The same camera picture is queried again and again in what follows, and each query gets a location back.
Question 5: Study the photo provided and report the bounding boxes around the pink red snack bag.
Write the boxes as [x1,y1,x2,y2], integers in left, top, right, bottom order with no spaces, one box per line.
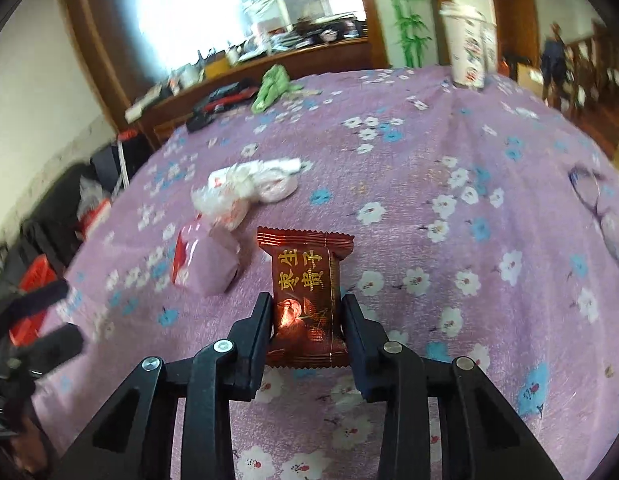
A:
[171,216,240,297]

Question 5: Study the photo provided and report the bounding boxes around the dark red candy wrapper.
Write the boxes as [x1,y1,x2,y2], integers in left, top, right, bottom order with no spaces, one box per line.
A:
[256,226,354,370]

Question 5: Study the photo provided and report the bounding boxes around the red plastic basket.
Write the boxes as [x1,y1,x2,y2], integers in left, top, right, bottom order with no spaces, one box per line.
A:
[8,253,59,348]

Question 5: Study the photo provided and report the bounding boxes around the purple floral tablecloth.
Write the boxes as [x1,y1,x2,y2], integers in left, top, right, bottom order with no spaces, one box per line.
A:
[34,67,619,479]

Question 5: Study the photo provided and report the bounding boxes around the crumpled clear plastic bag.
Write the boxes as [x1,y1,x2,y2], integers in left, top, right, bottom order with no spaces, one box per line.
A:
[190,165,259,231]

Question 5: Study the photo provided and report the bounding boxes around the wooden counter ledge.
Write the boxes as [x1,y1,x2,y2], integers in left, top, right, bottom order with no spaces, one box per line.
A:
[132,38,372,148]

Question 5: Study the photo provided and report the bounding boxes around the eyeglasses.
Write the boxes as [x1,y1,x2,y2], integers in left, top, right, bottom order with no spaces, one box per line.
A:
[569,165,619,265]

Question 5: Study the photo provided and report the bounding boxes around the white red tube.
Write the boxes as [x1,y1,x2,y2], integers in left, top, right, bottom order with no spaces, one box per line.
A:
[208,158,301,204]

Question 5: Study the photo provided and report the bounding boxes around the black red folded umbrella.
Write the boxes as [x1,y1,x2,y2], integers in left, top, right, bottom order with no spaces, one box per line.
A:
[186,79,260,133]

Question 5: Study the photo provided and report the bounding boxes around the green cloth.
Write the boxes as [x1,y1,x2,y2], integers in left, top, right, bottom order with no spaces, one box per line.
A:
[251,64,303,114]

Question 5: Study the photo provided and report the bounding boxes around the white floral paper cup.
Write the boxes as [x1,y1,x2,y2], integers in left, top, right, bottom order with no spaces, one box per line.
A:
[439,2,486,90]

